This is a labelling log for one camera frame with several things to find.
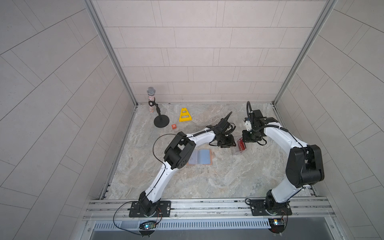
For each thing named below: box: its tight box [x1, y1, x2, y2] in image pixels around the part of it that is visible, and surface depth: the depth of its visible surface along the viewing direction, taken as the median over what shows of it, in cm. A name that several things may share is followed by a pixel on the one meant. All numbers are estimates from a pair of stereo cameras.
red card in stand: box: [239, 137, 246, 151], surface depth 90 cm
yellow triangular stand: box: [179, 107, 192, 122], surface depth 110 cm
